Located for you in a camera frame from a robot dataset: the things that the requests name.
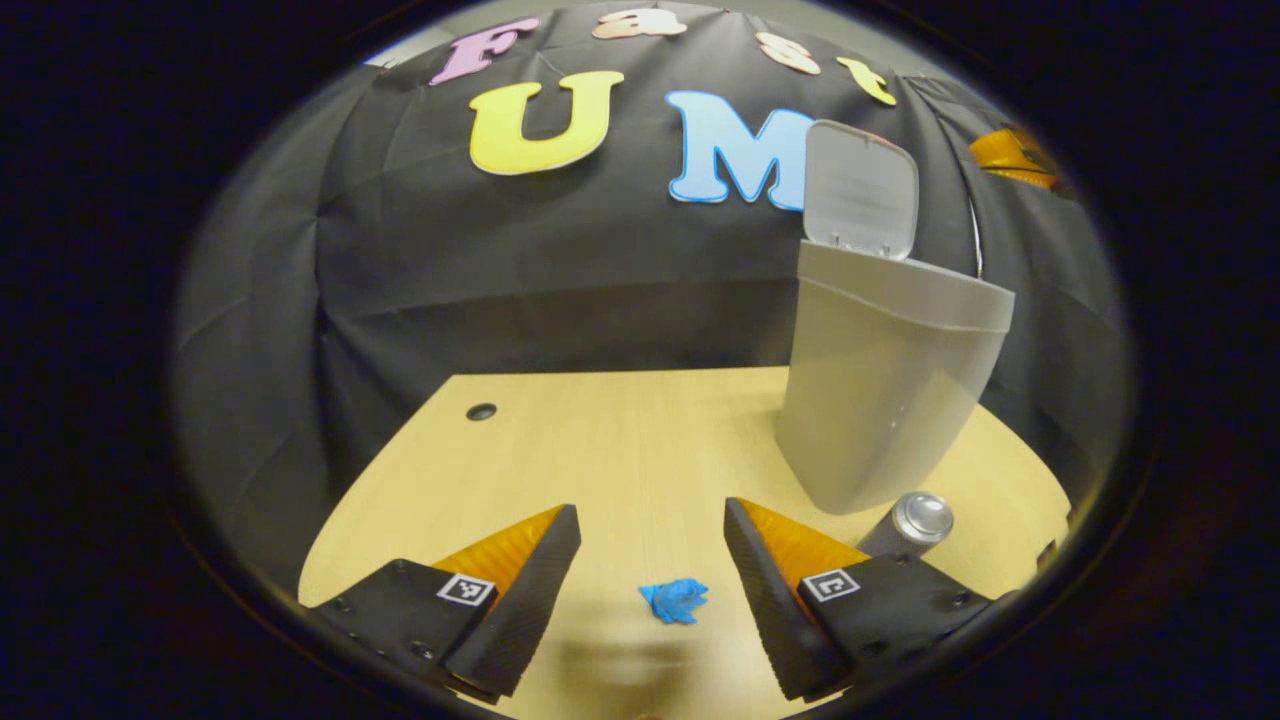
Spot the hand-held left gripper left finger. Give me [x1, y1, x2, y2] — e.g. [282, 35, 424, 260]
[310, 503, 583, 704]

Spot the black backdrop cloth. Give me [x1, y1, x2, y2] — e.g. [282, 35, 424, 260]
[170, 5, 1136, 601]

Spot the wooden desktop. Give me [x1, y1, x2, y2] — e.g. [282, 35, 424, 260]
[298, 365, 1073, 720]

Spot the white desktop garbage bin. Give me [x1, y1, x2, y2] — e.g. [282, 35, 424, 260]
[775, 118, 1016, 516]

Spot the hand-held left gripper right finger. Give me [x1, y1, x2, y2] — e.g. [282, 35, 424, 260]
[722, 497, 1001, 703]

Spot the silver pop can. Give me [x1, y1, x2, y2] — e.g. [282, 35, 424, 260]
[855, 490, 956, 561]

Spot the blue paper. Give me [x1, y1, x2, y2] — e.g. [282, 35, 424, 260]
[638, 577, 711, 626]

